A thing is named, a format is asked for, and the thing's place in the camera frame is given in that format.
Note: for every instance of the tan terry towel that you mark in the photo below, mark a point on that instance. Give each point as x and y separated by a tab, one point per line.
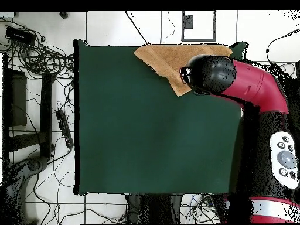
164	58

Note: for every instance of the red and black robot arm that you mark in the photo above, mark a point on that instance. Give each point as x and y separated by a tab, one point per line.
253	86

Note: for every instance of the dark flat panel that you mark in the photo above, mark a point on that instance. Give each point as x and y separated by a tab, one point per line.
17	98

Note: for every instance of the dark grey square plate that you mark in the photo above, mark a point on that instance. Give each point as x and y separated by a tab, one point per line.
188	22

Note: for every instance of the dark green table cloth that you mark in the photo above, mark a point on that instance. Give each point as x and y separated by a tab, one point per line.
129	140

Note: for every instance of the black power strip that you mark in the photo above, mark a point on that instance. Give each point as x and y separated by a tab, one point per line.
64	129

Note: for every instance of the black electronics box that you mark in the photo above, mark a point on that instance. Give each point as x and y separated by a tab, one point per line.
20	35

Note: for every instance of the dark stand foot with knob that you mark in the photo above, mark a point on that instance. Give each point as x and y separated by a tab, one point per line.
34	164

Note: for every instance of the grey square floor frame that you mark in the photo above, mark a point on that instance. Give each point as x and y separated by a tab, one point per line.
182	32

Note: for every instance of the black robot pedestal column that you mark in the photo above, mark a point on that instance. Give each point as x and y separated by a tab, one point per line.
152	208

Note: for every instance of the black metal frame stand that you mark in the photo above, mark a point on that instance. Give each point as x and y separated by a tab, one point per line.
46	112

